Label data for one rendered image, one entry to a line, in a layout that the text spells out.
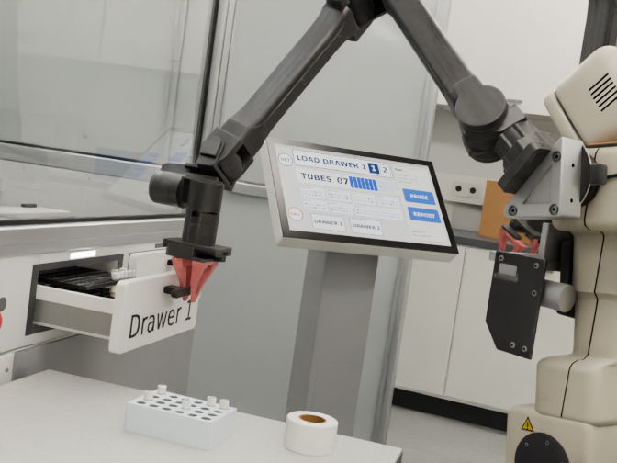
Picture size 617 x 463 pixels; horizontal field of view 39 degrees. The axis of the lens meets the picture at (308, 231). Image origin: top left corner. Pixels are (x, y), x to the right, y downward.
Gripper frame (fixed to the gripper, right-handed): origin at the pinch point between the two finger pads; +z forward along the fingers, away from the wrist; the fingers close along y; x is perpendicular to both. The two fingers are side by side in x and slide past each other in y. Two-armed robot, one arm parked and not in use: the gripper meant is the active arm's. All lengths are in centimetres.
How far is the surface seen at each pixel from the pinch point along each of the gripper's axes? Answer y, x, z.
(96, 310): 8.3, 15.6, 2.2
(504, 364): -43, -287, 52
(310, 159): 8, -86, -27
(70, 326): 12.2, 15.9, 5.6
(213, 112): 20, -45, -33
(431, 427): -16, -273, 87
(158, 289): 3.0, 6.2, -1.1
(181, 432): -15.3, 32.0, 11.7
